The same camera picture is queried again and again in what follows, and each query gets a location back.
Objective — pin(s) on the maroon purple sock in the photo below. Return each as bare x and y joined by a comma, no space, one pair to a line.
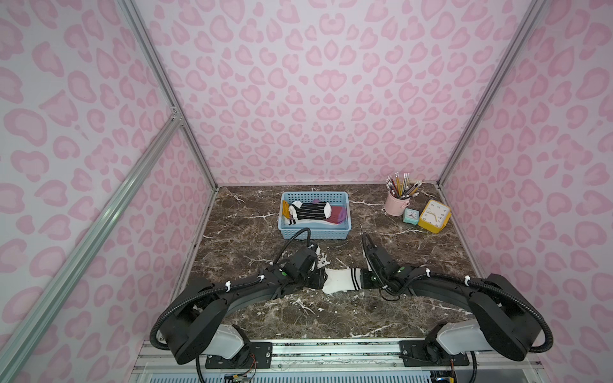
338,214

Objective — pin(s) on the black striped sock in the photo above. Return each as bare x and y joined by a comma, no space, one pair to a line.
309,211

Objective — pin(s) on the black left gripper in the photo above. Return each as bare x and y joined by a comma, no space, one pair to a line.
318,278

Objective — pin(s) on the aluminium frame strut left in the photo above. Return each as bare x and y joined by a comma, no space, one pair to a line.
31,330

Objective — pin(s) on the bundle of coloured pencils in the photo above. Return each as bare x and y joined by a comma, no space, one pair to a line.
401,186

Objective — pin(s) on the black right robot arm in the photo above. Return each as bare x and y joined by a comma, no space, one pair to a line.
503,320

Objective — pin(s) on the pink pencil cup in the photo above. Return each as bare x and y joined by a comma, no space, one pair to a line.
395,206

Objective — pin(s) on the yellow square alarm clock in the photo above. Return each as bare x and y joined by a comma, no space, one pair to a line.
434,216

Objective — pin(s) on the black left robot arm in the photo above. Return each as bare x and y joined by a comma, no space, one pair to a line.
191,326

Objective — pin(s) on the light blue plastic basket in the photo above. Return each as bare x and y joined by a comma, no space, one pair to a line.
320,229

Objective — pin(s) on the aluminium front rail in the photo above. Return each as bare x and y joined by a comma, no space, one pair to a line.
378,360

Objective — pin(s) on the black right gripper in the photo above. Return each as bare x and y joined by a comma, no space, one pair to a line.
363,278

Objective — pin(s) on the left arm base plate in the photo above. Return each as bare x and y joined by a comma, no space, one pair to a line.
231,349

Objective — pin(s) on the small teal cube clock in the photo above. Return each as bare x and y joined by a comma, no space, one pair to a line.
411,216

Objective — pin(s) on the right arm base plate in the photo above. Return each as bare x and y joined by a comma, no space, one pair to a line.
429,353

